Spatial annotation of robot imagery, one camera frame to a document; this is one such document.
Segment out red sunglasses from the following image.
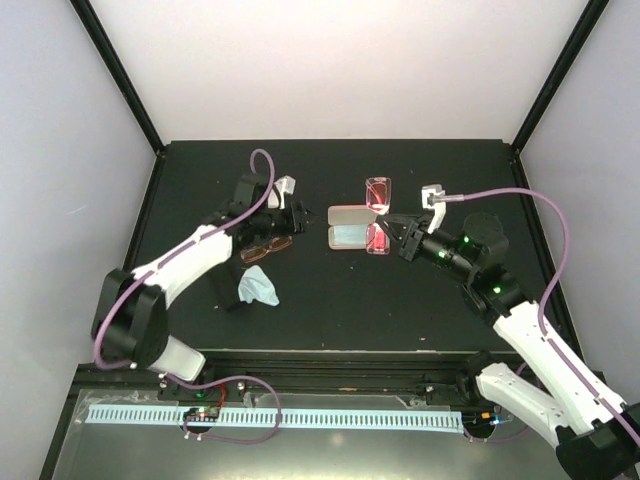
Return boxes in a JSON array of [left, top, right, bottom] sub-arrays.
[[365, 177, 391, 255]]

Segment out pink glasses case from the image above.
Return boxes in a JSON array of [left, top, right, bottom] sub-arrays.
[[327, 205, 377, 250]]

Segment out light blue cleaning cloth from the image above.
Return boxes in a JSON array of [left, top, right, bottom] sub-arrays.
[[238, 266, 280, 307]]

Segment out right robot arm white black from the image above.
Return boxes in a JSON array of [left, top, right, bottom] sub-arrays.
[[376, 213, 639, 479]]

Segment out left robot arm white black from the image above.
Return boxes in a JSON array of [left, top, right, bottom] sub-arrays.
[[91, 174, 309, 399]]

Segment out brown sunglasses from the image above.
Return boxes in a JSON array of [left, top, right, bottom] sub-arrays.
[[240, 236, 293, 264]]

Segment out right circuit board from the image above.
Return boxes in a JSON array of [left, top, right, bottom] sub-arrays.
[[463, 410, 513, 426]]

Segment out circuit board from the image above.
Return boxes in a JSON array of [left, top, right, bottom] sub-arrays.
[[463, 410, 513, 426], [183, 406, 220, 422]]

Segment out left circuit board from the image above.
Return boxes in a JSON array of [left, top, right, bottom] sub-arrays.
[[183, 406, 220, 422]]

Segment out clear plastic sheet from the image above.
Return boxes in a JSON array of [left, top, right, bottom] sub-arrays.
[[54, 392, 564, 479]]

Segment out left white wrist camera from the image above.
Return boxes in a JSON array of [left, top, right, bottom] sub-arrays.
[[267, 175, 296, 210]]

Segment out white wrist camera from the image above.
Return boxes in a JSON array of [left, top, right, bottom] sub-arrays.
[[421, 184, 446, 235], [267, 175, 296, 210]]

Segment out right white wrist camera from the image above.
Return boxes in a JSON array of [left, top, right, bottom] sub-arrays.
[[421, 184, 446, 235]]

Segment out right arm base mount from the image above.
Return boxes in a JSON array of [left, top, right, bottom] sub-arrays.
[[416, 372, 481, 406]]

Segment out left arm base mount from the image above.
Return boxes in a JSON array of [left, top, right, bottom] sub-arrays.
[[158, 370, 249, 403]]

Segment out white slotted cable duct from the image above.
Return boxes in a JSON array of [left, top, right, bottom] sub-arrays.
[[85, 405, 464, 434]]

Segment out left black frame post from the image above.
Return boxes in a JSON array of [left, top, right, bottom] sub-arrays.
[[70, 0, 165, 156]]

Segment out black frame post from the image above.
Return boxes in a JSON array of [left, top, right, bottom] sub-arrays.
[[511, 0, 610, 155], [70, 0, 165, 156]]

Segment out right black frame post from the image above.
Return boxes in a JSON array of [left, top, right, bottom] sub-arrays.
[[511, 0, 610, 155]]

